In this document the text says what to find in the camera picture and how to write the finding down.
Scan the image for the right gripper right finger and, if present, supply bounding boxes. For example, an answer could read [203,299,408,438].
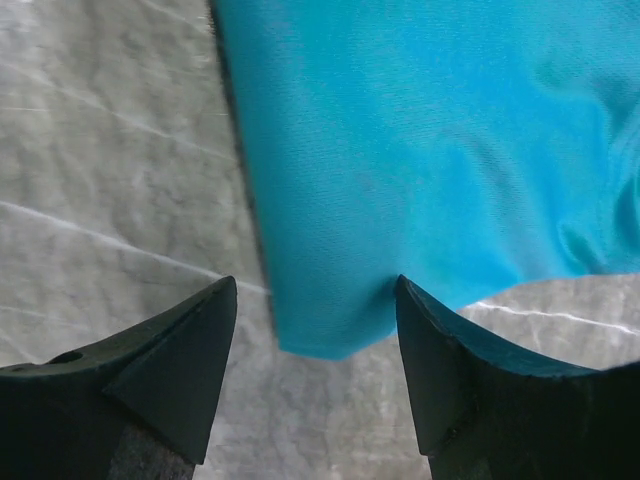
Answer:
[395,277,639,480]

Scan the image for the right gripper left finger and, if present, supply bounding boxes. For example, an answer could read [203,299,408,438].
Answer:
[1,277,237,479]

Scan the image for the teal t shirt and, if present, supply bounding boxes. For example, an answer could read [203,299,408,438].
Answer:
[212,1,639,360]

